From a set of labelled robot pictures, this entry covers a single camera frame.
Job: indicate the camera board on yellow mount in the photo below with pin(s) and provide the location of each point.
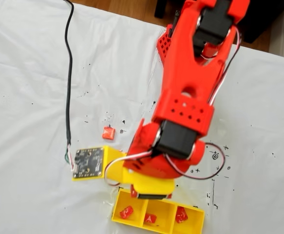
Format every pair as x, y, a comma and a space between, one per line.
89, 163

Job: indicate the yellow three-compartment box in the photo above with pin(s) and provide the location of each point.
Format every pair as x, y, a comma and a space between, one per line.
122, 221

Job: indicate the white plastic table cover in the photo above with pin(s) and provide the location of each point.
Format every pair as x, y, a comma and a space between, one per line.
34, 97

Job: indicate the black table clamp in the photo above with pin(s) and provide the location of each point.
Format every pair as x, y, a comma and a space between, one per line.
174, 24

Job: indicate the orange wrapped candy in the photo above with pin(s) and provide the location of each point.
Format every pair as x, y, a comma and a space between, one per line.
108, 133

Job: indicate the red cherry candy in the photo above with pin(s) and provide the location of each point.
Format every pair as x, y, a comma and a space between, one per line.
182, 214
150, 218
126, 211

